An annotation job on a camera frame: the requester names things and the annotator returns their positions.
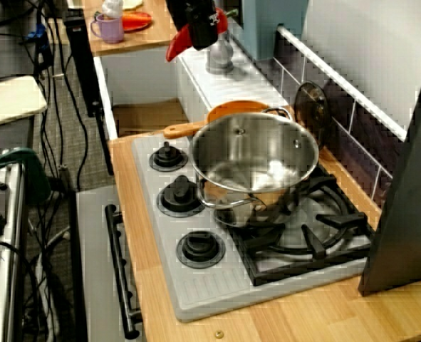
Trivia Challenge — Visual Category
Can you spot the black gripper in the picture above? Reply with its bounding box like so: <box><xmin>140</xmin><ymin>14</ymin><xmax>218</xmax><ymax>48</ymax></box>
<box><xmin>165</xmin><ymin>0</ymin><xmax>232</xmax><ymax>51</ymax></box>

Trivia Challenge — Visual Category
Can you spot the red toy pepper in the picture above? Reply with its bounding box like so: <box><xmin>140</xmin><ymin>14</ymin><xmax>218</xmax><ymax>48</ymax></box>
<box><xmin>165</xmin><ymin>7</ymin><xmax>239</xmax><ymax>63</ymax></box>

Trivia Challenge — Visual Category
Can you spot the silver steel pot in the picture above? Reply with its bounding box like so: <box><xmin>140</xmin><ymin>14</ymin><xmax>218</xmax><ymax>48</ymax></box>
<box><xmin>188</xmin><ymin>106</ymin><xmax>321</xmax><ymax>229</ymax></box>

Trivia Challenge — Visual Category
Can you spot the grey toy faucet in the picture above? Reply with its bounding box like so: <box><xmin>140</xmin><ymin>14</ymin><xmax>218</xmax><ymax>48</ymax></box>
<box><xmin>205</xmin><ymin>30</ymin><xmax>234</xmax><ymax>75</ymax></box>

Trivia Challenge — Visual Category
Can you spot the white toy sink basin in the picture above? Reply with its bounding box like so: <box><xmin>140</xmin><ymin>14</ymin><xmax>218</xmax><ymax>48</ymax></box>
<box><xmin>94</xmin><ymin>35</ymin><xmax>289</xmax><ymax>142</ymax></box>

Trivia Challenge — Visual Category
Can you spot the teal box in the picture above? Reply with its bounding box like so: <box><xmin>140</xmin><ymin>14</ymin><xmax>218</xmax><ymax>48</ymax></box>
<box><xmin>241</xmin><ymin>0</ymin><xmax>309</xmax><ymax>61</ymax></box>

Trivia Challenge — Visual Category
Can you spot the red plate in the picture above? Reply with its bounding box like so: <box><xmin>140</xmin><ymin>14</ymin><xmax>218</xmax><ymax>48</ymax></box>
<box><xmin>121</xmin><ymin>11</ymin><xmax>153</xmax><ymax>33</ymax></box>

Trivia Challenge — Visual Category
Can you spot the purple plastic cup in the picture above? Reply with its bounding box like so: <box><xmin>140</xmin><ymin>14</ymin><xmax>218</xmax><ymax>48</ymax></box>
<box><xmin>90</xmin><ymin>13</ymin><xmax>125</xmax><ymax>45</ymax></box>

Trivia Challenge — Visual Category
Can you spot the white object in cup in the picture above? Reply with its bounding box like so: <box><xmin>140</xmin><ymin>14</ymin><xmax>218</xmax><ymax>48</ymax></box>
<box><xmin>101</xmin><ymin>0</ymin><xmax>125</xmax><ymax>19</ymax></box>

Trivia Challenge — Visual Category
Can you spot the orange toy frying pan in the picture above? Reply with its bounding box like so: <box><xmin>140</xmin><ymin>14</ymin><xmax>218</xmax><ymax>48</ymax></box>
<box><xmin>162</xmin><ymin>100</ymin><xmax>270</xmax><ymax>140</ymax></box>

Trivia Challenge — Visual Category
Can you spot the black stove knob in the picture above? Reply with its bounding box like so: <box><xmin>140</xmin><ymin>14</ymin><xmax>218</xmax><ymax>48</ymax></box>
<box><xmin>156</xmin><ymin>175</ymin><xmax>209</xmax><ymax>218</ymax></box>
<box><xmin>148</xmin><ymin>141</ymin><xmax>189</xmax><ymax>172</ymax></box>
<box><xmin>175</xmin><ymin>230</ymin><xmax>227</xmax><ymax>270</ymax></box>

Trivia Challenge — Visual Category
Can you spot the dark glass pot lid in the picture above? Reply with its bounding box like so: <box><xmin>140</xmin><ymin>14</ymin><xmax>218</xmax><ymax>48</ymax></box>
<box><xmin>293</xmin><ymin>81</ymin><xmax>334</xmax><ymax>150</ymax></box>

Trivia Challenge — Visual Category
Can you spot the blue connector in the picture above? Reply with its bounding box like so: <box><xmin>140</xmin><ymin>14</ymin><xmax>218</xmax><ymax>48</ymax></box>
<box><xmin>27</xmin><ymin>24</ymin><xmax>50</xmax><ymax>47</ymax></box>

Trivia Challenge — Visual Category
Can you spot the white board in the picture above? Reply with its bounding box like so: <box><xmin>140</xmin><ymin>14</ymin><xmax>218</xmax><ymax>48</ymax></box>
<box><xmin>0</xmin><ymin>76</ymin><xmax>48</xmax><ymax>131</ymax></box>

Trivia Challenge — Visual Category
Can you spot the black burner grate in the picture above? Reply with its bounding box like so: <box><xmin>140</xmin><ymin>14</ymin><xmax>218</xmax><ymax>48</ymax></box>
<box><xmin>215</xmin><ymin>163</ymin><xmax>375</xmax><ymax>288</ymax></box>

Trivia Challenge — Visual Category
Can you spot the grey stove top plate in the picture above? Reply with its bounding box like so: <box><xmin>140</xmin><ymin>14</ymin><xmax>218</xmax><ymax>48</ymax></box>
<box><xmin>130</xmin><ymin>133</ymin><xmax>370</xmax><ymax>323</ymax></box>

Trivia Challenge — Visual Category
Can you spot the white oven door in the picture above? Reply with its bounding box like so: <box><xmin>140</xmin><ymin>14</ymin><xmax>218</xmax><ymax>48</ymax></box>
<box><xmin>75</xmin><ymin>185</ymin><xmax>147</xmax><ymax>342</ymax></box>

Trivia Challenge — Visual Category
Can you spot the dark grey panel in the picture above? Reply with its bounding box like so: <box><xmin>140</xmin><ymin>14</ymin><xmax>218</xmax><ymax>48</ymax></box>
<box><xmin>358</xmin><ymin>42</ymin><xmax>421</xmax><ymax>296</ymax></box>

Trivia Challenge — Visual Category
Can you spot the black upright post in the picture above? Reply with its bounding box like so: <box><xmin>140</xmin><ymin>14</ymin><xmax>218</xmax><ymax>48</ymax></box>
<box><xmin>63</xmin><ymin>9</ymin><xmax>103</xmax><ymax>118</ymax></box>

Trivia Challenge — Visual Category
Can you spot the black cable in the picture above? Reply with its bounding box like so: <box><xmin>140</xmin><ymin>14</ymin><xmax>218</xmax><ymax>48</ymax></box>
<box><xmin>55</xmin><ymin>21</ymin><xmax>90</xmax><ymax>192</ymax></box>

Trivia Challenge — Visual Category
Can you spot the black oven door handle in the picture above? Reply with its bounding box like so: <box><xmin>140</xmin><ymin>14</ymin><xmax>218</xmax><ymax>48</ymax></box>
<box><xmin>105</xmin><ymin>204</ymin><xmax>142</xmax><ymax>340</ymax></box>

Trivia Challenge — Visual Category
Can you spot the aluminium frame rail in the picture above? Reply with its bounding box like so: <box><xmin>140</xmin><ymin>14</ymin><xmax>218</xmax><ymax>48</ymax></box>
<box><xmin>0</xmin><ymin>149</ymin><xmax>29</xmax><ymax>342</ymax></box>

